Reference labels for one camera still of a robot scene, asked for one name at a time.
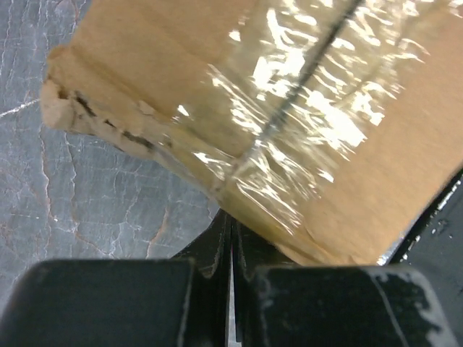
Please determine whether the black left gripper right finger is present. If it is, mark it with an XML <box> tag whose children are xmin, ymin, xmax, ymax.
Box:
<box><xmin>231</xmin><ymin>221</ymin><xmax>459</xmax><ymax>346</ymax></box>

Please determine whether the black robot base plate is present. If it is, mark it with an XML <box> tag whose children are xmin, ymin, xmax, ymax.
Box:
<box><xmin>383</xmin><ymin>171</ymin><xmax>462</xmax><ymax>334</ymax></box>

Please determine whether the brown cardboard express box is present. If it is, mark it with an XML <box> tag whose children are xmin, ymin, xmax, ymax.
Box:
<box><xmin>41</xmin><ymin>1</ymin><xmax>462</xmax><ymax>265</ymax></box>

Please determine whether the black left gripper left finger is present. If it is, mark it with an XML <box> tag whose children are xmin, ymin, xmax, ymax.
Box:
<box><xmin>1</xmin><ymin>212</ymin><xmax>232</xmax><ymax>346</ymax></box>

